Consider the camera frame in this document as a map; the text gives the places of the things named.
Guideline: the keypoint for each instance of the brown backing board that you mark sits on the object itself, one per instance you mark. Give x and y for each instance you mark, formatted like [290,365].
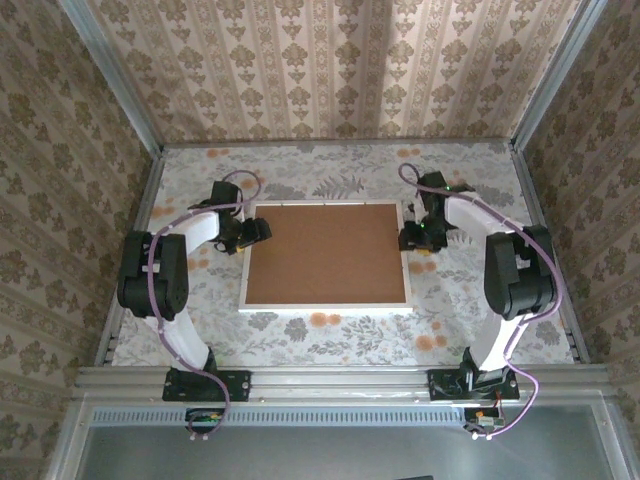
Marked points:
[325,250]

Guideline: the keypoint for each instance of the white picture frame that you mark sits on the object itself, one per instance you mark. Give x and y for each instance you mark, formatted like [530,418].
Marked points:
[325,308]

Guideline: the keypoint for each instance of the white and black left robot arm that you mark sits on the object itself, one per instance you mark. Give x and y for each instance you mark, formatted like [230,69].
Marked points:
[155,280]

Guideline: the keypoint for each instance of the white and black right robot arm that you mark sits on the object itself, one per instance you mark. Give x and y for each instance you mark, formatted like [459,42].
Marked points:
[515,280]

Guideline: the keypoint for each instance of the floral patterned table sheet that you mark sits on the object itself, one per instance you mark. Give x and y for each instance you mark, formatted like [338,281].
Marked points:
[280,350]

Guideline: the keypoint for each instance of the grey metal panel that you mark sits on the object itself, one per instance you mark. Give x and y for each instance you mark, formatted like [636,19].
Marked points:
[325,450]

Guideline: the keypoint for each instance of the aluminium side rail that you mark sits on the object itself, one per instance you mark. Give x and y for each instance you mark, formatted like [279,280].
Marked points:
[145,200]
[533,200]

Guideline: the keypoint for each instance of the aluminium rear rail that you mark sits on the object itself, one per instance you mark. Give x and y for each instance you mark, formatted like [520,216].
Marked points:
[450,141]

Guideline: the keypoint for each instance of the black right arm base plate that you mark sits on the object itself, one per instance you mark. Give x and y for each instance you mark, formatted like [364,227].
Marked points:
[440,387]

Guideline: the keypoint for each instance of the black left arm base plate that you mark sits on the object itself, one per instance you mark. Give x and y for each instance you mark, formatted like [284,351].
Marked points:
[240,385]

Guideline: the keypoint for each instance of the aluminium mounting rail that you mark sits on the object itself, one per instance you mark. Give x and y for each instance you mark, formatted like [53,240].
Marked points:
[340,382]

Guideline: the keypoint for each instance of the aluminium corner post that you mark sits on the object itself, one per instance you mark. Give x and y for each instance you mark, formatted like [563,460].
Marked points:
[555,75]
[115,85]

